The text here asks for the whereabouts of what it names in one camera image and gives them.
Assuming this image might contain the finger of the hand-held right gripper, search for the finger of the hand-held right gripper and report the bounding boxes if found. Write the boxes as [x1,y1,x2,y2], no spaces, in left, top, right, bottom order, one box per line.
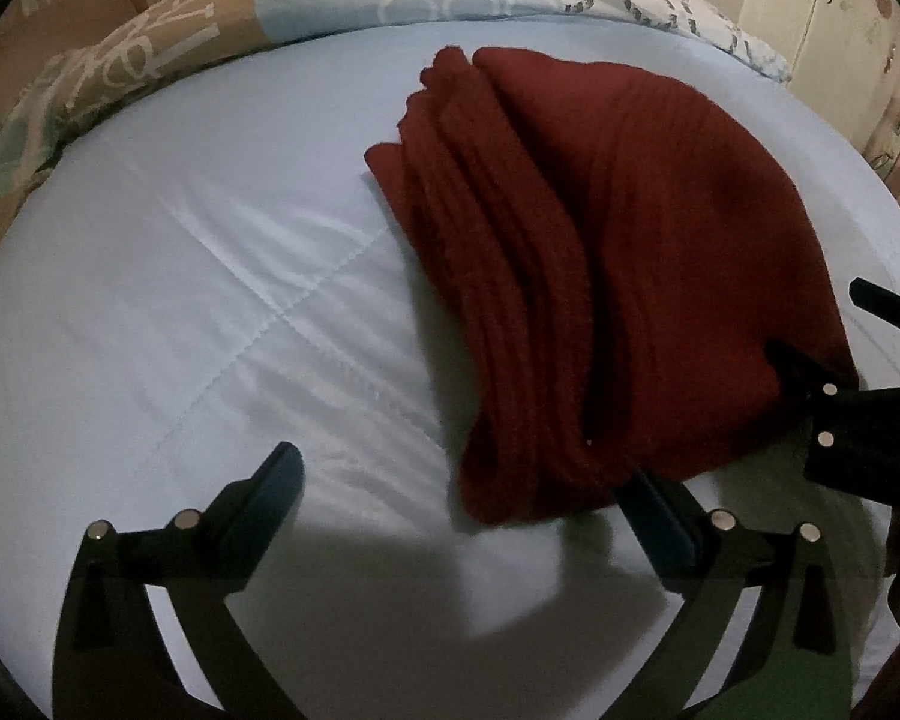
[848,277,900,332]
[763,340,900,505]

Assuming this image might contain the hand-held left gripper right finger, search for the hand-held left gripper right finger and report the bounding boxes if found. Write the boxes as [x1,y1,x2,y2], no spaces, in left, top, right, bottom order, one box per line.
[615,465,857,720]

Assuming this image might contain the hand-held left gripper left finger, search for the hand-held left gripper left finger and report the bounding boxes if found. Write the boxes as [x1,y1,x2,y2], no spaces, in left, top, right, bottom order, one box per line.
[49,442,306,720]

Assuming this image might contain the dark red knit sweater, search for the dark red knit sweater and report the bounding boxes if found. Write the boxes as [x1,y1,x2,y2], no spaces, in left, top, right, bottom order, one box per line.
[364,45,863,530]

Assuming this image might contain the light blue bed sheet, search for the light blue bed sheet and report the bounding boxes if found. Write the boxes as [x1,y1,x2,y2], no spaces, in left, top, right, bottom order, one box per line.
[0,13,900,720]

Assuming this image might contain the cream wardrobe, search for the cream wardrobe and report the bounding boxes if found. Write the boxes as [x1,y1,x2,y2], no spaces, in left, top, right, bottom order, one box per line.
[741,0,900,207]

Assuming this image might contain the patterned blue tan pillow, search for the patterned blue tan pillow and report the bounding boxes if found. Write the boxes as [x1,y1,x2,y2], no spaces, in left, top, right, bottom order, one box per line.
[0,0,792,200]

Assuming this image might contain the brown bed frame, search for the brown bed frame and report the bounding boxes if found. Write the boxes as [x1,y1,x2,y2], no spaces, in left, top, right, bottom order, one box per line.
[0,0,147,136]

